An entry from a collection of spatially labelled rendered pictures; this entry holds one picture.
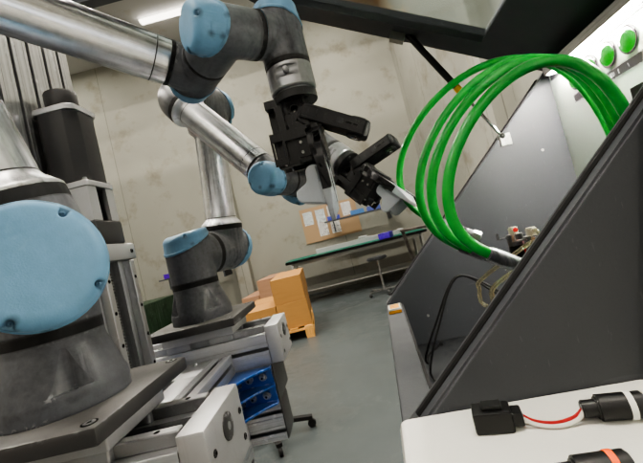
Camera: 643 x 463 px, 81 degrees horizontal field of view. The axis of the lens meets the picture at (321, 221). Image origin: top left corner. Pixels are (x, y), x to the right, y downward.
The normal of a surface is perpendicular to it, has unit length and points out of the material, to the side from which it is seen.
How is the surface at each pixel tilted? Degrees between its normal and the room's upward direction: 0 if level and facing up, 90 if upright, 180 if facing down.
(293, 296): 90
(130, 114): 90
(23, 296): 98
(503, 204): 90
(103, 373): 72
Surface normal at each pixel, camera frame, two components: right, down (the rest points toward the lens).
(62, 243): 0.62, -0.05
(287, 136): -0.14, -0.01
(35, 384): 0.19, -0.40
